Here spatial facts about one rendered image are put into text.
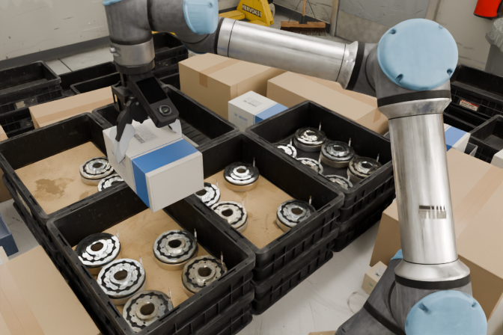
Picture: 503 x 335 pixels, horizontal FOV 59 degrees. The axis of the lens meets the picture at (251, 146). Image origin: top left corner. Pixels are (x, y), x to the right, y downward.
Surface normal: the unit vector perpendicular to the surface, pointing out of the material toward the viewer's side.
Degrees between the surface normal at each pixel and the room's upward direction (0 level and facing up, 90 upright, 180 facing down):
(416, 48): 47
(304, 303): 0
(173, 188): 90
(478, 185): 0
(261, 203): 0
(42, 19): 90
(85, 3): 90
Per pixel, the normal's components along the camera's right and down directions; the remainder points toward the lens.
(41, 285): 0.02, -0.82
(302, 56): -0.14, 0.32
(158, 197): 0.64, 0.45
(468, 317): -0.04, 0.11
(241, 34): -0.04, -0.10
